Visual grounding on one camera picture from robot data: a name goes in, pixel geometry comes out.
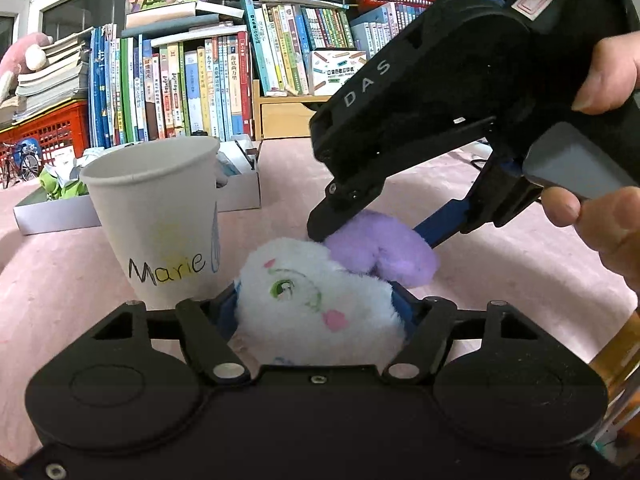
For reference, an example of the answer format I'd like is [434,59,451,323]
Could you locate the white coloured pencil box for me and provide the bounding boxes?
[307,49,369,96]

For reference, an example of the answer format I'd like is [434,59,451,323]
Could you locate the white paper cup with scribbles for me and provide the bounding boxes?
[80,136,222,311]

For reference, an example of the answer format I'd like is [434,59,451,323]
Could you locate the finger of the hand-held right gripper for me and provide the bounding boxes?
[306,116,499,244]
[414,152,543,250]

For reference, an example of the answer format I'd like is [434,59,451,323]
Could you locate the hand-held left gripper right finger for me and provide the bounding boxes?
[382,285,543,381]

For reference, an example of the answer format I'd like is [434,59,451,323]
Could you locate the red plastic crate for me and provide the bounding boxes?
[0,100,91,163]

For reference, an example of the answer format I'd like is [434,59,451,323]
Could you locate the pale green crumpled cloth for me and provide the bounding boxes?
[44,157,88,183]

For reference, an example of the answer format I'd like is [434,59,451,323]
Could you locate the wooden drawer box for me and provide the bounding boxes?
[252,80,333,141]

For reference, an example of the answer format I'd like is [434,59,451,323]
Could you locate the black toy bicycle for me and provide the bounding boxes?
[0,142,41,190]

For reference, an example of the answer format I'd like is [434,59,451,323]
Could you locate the person's right hand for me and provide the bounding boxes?
[542,32,640,306]

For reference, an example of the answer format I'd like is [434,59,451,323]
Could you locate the shallow white box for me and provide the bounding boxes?
[13,140,262,236]

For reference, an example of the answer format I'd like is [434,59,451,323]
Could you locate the stack of paperback books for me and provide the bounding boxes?
[14,40,92,117]

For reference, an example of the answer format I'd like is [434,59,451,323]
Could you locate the round blue fan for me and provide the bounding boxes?
[14,137,42,161]

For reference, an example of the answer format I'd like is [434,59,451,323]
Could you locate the metal clip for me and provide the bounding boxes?
[234,137,257,172]

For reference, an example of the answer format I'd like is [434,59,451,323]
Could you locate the grey flat-lying books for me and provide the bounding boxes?
[121,1,247,48]

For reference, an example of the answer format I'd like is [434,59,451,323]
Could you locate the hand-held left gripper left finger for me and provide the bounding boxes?
[92,285,251,385]

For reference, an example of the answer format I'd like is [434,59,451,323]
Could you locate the row of small books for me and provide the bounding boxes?
[240,0,433,97]

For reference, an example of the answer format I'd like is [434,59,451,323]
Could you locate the pink and white plush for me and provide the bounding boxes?
[0,32,53,78]

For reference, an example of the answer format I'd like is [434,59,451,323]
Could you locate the lime green cloth with bell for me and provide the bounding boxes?
[39,167,90,200]

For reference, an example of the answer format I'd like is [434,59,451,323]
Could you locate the white plush toy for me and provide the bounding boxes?
[234,237,407,367]

